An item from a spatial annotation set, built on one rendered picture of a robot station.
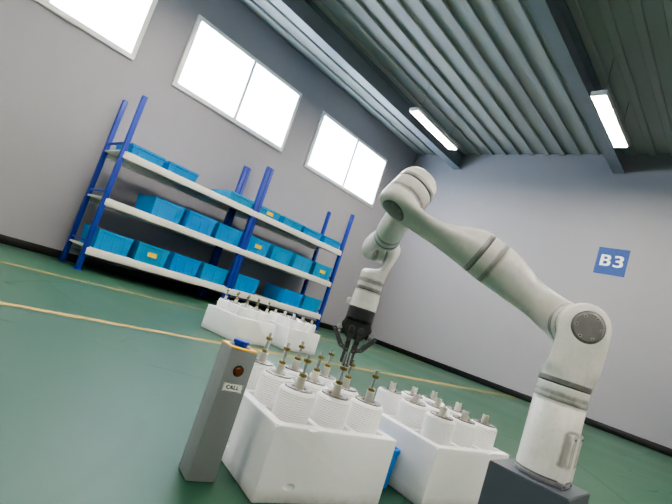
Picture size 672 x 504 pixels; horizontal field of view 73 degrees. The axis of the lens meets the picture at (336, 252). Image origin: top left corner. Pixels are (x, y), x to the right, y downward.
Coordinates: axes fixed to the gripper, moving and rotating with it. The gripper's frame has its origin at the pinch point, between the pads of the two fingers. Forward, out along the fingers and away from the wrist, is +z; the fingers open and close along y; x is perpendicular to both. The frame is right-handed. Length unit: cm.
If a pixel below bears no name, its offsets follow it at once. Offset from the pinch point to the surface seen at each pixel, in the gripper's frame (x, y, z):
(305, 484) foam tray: -9.8, -1.3, 30.4
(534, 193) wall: 607, 277, -293
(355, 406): 3.1, 6.6, 11.8
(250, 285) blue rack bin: 494, -106, -2
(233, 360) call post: -15.8, -26.7, 6.9
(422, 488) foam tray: 12.7, 33.8, 29.9
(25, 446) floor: -24, -61, 35
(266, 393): -0.9, -17.6, 15.0
